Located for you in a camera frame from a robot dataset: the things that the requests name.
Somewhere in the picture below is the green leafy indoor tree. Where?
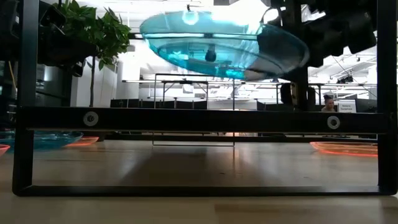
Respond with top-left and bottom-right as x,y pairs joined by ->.
52,0 -> 132,108

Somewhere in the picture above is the thin wire frame rack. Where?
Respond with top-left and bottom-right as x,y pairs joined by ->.
152,73 -> 236,147

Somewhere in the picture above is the black low partition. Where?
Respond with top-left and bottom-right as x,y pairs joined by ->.
110,98 -> 208,110

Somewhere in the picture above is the silver shelf bolt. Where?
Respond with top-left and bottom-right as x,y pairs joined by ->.
326,115 -> 341,131
82,111 -> 100,128

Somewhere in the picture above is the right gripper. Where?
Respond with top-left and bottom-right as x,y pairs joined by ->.
257,18 -> 352,74

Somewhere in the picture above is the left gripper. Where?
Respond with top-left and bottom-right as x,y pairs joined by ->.
39,26 -> 98,68

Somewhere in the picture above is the white printed sign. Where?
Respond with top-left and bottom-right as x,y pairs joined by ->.
338,100 -> 357,113

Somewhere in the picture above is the person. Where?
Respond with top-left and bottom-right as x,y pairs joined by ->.
321,94 -> 336,113

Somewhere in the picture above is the orange transparent plastic plate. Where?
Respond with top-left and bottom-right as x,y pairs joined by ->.
64,136 -> 100,147
310,141 -> 379,158

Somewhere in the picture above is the black monitor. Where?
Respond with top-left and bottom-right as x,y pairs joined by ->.
355,98 -> 378,113

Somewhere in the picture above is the black metal shelf frame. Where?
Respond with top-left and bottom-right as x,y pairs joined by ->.
12,0 -> 398,197

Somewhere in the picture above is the blue transparent plastic plate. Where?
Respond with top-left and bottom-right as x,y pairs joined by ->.
139,10 -> 311,81
0,130 -> 84,152

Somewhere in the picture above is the grey metal cabinet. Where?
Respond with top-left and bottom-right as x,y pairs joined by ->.
35,63 -> 73,108

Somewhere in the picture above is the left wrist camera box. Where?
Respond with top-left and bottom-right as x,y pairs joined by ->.
70,61 -> 84,78

